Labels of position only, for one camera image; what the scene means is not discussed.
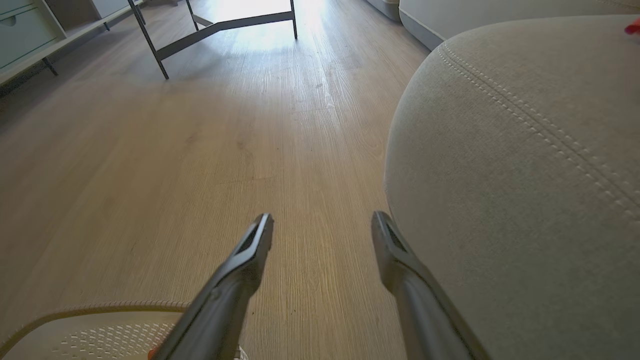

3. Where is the light grey sofa section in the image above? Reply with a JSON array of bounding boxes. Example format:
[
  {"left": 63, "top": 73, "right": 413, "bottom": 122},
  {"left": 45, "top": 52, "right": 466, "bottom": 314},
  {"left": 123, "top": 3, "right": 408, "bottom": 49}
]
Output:
[{"left": 367, "top": 0, "right": 640, "bottom": 51}]

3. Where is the black metal frame table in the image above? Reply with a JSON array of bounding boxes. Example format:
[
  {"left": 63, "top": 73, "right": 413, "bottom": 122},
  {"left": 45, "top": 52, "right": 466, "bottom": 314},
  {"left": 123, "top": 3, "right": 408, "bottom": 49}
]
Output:
[{"left": 127, "top": 0, "right": 299, "bottom": 81}]

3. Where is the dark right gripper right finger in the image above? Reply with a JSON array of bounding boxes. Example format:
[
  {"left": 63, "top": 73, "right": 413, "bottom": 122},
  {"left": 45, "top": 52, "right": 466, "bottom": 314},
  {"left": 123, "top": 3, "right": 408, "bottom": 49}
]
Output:
[{"left": 371, "top": 211, "right": 491, "bottom": 360}]

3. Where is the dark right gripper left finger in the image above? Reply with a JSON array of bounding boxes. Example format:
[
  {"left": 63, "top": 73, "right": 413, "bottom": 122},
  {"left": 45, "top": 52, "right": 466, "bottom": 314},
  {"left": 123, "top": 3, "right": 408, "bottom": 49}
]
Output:
[{"left": 152, "top": 212, "right": 275, "bottom": 360}]

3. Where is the grey fabric seat cushion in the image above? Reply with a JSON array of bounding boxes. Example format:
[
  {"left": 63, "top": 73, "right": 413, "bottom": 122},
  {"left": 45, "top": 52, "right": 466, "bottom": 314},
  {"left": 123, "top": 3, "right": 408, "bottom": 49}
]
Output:
[{"left": 384, "top": 14, "right": 640, "bottom": 360}]

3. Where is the beige plastic laundry basket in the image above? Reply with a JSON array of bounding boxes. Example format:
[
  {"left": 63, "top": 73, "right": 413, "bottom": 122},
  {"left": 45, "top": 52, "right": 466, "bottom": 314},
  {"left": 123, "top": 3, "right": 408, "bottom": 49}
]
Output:
[{"left": 0, "top": 300, "right": 249, "bottom": 360}]

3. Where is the pale low cabinet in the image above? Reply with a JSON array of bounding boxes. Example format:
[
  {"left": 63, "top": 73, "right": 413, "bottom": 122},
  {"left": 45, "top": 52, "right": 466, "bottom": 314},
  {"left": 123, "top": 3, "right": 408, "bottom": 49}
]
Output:
[{"left": 0, "top": 0, "right": 147, "bottom": 88}]

